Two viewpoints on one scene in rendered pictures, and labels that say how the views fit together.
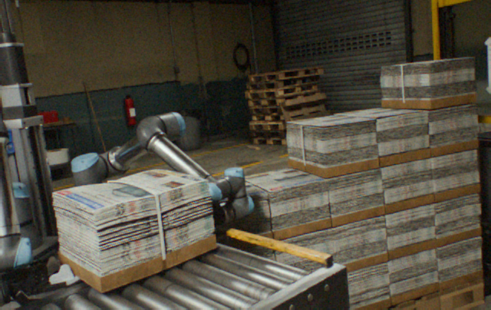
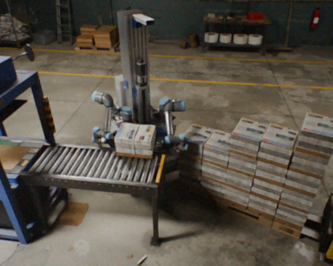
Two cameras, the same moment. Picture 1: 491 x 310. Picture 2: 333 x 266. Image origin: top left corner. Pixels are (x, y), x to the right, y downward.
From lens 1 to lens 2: 2.18 m
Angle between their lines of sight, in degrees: 51
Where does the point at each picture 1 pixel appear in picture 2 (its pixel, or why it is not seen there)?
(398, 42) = not seen: outside the picture
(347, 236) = (232, 175)
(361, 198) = (243, 167)
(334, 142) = (236, 141)
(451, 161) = (300, 177)
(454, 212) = (293, 197)
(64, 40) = not seen: outside the picture
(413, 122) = (281, 151)
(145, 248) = (128, 150)
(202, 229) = (147, 152)
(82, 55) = not seen: outside the picture
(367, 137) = (253, 146)
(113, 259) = (119, 149)
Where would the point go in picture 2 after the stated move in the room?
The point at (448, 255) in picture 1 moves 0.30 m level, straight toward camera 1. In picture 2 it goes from (283, 210) to (258, 217)
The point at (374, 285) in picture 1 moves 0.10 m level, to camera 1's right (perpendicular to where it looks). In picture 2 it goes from (241, 198) to (248, 203)
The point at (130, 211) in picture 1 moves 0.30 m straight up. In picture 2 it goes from (124, 141) to (121, 114)
